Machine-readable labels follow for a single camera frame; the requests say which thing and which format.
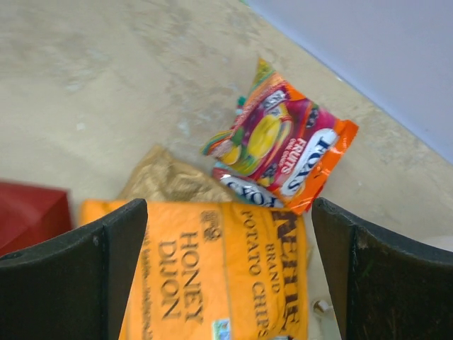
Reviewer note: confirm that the tan large snack bag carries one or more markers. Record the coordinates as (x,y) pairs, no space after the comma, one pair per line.
(159,176)

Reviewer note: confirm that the orange yellow snack bag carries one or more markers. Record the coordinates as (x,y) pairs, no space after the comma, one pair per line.
(219,271)

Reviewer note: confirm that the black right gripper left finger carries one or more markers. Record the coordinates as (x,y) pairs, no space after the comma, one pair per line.
(76,285)

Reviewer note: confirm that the red paper bag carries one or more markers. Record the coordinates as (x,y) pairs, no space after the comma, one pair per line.
(32,214)

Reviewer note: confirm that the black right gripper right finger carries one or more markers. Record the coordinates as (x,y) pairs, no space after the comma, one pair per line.
(382,284)

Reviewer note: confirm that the white cylinder toy drum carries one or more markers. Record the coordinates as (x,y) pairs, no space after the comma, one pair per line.
(322,308)

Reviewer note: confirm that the orange fruit candy bag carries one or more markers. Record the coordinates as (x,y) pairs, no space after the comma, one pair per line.
(317,142)

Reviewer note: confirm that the teal snack packet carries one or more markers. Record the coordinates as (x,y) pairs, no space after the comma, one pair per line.
(247,191)

